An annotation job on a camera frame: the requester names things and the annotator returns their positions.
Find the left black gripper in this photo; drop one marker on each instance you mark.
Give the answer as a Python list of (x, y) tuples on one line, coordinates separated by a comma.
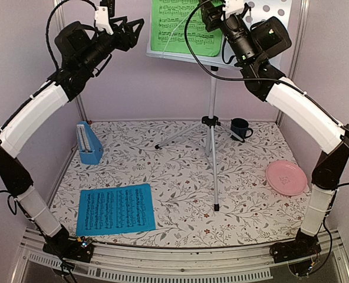
[(126, 43)]

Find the green sheet music page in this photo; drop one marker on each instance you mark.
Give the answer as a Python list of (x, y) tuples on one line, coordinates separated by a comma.
[(168, 20)]

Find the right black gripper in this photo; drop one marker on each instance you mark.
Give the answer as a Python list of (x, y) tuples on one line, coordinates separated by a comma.
[(208, 10)]

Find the right aluminium frame post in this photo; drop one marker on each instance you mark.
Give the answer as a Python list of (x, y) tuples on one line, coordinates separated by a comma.
[(296, 27)]

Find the white perforated music stand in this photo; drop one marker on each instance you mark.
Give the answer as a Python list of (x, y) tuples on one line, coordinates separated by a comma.
[(210, 121)]

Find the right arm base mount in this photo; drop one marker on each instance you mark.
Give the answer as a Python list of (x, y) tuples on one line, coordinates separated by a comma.
[(303, 245)]

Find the pink plastic plate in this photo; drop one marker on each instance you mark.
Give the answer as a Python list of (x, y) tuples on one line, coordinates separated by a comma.
[(286, 178)]

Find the left aluminium frame post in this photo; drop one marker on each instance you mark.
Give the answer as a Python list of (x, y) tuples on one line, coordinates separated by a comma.
[(69, 42)]

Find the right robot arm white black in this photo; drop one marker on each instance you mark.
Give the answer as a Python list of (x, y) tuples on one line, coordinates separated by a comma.
[(253, 47)]

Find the front aluminium rail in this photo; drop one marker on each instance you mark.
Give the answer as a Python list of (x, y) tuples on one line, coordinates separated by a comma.
[(122, 263)]

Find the blue sheet music page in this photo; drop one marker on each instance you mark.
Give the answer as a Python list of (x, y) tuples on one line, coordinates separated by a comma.
[(115, 211)]

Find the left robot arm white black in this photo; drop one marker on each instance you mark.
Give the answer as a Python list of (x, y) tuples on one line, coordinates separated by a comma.
[(85, 51)]

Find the dark blue mug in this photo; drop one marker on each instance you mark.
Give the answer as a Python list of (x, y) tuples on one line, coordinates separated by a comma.
[(241, 127)]

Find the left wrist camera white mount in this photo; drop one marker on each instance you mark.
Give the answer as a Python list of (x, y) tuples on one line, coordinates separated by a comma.
[(105, 11)]

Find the aluminium frame post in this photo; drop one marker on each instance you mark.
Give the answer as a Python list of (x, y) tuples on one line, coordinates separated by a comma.
[(296, 27), (69, 42)]

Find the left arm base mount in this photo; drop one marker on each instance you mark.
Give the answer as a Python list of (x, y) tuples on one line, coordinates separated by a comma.
[(64, 246)]

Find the blue metronome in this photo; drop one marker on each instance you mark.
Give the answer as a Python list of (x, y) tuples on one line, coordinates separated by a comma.
[(89, 146)]

